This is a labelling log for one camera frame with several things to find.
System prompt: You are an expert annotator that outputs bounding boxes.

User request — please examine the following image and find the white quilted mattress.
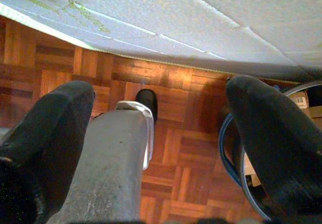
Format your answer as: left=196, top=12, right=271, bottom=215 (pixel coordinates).
left=0, top=0, right=322, bottom=77

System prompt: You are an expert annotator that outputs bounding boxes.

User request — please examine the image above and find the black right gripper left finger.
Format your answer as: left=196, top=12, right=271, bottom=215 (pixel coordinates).
left=0, top=80, right=96, bottom=224

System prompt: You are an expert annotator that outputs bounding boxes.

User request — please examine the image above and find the black bin blue rim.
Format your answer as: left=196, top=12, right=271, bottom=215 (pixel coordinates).
left=218, top=81, right=322, bottom=221

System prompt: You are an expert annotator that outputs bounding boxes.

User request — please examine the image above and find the black right robot foot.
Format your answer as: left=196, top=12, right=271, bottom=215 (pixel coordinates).
left=135, top=89, right=158, bottom=124

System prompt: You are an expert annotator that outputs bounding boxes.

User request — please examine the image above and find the silver right robot leg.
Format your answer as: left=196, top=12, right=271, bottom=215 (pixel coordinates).
left=47, top=100, right=155, bottom=224

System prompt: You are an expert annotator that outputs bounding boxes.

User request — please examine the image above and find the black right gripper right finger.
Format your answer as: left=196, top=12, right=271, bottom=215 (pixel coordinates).
left=225, top=74, right=322, bottom=221

